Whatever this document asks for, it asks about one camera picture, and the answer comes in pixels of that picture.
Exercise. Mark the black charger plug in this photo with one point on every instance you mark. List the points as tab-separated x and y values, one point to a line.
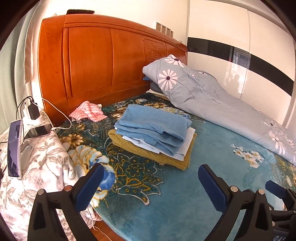
33	111

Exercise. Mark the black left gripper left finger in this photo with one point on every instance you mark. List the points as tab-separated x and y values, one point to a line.
44	222

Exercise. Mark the orange wooden headboard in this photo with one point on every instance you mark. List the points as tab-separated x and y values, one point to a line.
96	58

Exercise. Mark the smartphone lying flat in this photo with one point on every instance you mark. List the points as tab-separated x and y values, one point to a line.
38	131

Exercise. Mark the smartphone standing upright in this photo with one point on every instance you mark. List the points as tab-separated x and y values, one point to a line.
13	149

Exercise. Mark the grey floral bedside cover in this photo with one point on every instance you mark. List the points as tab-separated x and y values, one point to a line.
56	160

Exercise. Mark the pink white striped cloth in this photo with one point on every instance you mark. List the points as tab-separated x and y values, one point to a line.
88	110

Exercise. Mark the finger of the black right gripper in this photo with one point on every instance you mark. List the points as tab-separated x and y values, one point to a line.
283	220

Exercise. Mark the mustard knitted folded garment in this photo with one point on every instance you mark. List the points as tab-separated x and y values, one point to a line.
160	158

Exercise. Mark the stacked pillows under duvet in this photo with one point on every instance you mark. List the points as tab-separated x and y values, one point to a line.
154	88

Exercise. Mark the grey-blue floral duvet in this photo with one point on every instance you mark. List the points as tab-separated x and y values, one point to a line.
201	94

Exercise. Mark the teal floral bed blanket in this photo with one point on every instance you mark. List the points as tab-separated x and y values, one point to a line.
143	200

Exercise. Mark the wall switch panel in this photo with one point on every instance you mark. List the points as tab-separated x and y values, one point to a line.
163	29

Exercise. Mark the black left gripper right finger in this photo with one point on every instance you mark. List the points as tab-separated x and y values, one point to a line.
230	200

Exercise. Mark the black object atop headboard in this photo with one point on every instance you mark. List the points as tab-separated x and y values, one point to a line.
79	11

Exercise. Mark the white folded garment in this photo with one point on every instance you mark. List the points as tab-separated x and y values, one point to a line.
181	150

